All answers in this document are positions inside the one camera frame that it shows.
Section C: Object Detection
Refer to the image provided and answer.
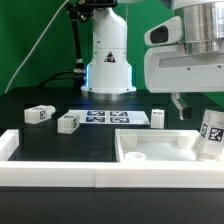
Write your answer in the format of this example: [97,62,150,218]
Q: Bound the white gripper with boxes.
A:
[144,45,224,120]

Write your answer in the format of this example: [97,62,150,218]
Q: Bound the white square tabletop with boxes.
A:
[115,129,224,162]

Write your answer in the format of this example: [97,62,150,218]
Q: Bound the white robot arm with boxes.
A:
[82,0,224,120]

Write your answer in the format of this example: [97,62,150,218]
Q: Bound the white tag sheet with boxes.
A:
[68,110,150,125]

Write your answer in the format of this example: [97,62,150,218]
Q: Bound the white U-shaped fixture wall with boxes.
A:
[0,129,224,189]

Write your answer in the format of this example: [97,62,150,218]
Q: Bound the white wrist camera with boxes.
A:
[144,16,183,47]

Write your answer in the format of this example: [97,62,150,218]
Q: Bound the black cable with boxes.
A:
[39,70,87,89]

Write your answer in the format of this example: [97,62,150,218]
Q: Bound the white cable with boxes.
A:
[3,0,72,95]

